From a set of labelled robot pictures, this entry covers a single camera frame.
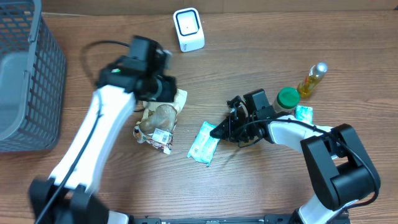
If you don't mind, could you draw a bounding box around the teal snack pack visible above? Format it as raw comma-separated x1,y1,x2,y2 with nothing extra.
187,121,220,166

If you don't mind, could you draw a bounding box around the white jar green lid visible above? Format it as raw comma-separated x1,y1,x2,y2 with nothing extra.
272,87,300,113

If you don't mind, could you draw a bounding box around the green white tissue pack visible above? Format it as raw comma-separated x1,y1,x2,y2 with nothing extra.
295,105,313,124

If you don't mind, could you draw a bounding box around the beige brown snack pouch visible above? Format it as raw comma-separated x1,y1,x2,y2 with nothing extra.
133,89,188,155

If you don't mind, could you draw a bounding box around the yellow liquid bottle grey cap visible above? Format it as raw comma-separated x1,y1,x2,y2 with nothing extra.
297,62,328,98

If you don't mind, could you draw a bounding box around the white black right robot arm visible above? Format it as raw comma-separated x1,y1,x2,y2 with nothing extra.
210,88,381,223

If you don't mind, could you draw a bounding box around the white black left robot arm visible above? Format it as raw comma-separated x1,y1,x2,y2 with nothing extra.
29,35,177,224

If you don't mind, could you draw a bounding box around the white barcode scanner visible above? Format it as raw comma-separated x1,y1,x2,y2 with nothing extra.
173,7,205,53

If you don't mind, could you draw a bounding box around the grey plastic mesh basket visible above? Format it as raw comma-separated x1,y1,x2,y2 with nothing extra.
1,0,67,152

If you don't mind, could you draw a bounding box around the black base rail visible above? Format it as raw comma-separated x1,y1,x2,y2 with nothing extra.
132,214,300,224

